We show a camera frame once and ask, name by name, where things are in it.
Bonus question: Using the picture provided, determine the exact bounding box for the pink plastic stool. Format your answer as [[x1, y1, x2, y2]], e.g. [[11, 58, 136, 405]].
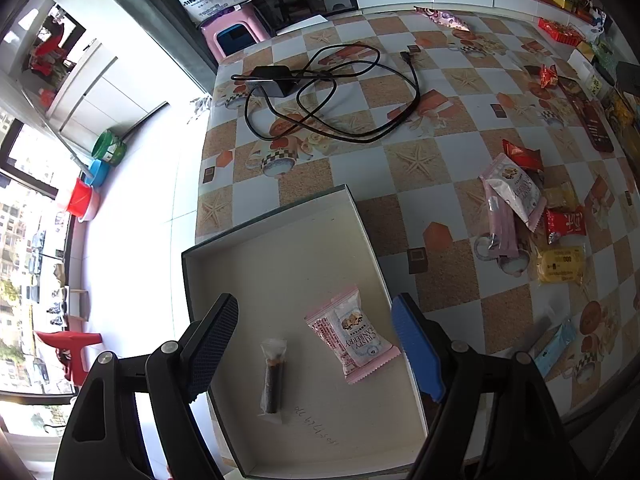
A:
[[200, 3, 271, 62]]

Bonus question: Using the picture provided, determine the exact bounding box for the light blue snack packet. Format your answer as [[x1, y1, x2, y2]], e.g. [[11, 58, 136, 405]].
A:
[[534, 318, 577, 378]]

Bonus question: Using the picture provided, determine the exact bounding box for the gold snack packet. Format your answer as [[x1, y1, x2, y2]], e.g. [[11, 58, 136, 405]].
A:
[[544, 181, 580, 211]]

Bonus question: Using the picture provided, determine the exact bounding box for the pink cranberry crisp packet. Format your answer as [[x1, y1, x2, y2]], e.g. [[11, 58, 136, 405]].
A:
[[305, 286, 400, 385]]

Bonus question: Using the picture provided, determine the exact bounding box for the dark red snack packet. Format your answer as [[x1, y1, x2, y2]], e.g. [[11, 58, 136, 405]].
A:
[[502, 139, 544, 172]]

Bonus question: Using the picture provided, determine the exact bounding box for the pink snack packet on table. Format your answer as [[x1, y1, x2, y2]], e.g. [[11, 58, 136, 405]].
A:
[[480, 154, 547, 232]]

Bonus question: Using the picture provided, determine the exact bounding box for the purple cone snack packet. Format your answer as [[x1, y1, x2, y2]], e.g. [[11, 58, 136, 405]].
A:
[[414, 6, 471, 32]]

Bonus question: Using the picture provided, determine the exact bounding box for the black power adapter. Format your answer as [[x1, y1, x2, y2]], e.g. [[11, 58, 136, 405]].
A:
[[247, 65, 297, 98]]

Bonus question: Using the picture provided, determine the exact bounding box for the dark roll snack packet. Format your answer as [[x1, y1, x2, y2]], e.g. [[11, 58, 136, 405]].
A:
[[259, 338, 288, 424]]

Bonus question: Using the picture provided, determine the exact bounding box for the blue basin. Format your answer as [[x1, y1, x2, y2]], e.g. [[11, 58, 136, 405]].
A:
[[82, 159, 111, 188]]

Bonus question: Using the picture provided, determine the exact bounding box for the white shallow cardboard box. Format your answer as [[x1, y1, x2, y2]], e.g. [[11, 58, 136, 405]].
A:
[[181, 185, 427, 479]]

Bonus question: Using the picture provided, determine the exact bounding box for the red plastic stool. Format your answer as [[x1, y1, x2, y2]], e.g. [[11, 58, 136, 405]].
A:
[[37, 330, 102, 388]]

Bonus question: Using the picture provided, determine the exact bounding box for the green bucket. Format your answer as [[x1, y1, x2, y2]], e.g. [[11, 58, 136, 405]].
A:
[[91, 129, 127, 167]]

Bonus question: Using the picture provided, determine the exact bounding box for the red basin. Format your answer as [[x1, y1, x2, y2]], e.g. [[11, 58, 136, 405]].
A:
[[66, 179, 101, 222]]

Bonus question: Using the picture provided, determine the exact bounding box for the yellow clear snack packet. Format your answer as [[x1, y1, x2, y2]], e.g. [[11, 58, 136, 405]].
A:
[[536, 246, 586, 284]]

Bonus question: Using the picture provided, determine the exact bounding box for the red box on shelf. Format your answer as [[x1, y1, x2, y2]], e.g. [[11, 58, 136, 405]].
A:
[[537, 18, 584, 47]]

